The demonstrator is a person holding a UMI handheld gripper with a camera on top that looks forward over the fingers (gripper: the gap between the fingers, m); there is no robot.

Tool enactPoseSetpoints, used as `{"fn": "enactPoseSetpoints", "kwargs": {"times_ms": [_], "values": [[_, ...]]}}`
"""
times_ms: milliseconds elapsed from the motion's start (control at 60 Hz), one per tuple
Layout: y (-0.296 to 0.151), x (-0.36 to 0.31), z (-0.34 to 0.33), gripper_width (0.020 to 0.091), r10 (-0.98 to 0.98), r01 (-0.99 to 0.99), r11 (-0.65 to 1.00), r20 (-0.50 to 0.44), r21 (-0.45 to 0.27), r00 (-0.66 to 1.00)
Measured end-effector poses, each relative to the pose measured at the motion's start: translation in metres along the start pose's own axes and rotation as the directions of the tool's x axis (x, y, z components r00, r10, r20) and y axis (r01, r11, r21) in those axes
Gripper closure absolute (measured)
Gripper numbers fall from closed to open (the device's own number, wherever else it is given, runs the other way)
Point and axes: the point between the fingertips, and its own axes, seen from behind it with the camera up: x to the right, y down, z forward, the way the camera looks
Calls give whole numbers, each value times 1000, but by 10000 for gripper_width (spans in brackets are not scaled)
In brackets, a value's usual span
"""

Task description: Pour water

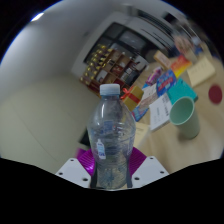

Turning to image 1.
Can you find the clear plastic water bottle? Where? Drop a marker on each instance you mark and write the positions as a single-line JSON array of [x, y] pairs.
[[111, 133]]

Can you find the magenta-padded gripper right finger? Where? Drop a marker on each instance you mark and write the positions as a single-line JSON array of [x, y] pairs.
[[148, 170]]

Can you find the tan carton box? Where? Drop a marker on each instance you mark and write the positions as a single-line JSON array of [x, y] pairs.
[[162, 59]]

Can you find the teal book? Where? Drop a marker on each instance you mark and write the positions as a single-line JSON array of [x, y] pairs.
[[181, 89]]

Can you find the purple pink packet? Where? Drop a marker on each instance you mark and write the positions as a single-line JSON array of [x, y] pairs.
[[154, 76]]

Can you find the pink flowers in white pot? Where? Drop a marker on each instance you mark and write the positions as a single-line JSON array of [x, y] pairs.
[[182, 44]]

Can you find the blue colourful book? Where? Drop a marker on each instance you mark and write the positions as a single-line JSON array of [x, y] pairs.
[[166, 83]]

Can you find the pale green cup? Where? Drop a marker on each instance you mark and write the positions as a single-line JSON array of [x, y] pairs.
[[185, 116]]

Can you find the orange book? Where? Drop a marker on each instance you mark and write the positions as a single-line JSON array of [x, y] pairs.
[[181, 66]]

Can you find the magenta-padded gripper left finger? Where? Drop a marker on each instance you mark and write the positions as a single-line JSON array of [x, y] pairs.
[[75, 171]]

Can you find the white paper document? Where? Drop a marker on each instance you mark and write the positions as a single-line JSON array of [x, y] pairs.
[[160, 113]]

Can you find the wooden shelf unit with trophies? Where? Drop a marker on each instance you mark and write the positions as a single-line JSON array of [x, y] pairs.
[[110, 70]]

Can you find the colourful picture book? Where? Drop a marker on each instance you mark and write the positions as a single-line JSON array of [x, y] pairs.
[[141, 114]]

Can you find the black framed glass door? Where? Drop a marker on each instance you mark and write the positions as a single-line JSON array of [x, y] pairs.
[[128, 36]]

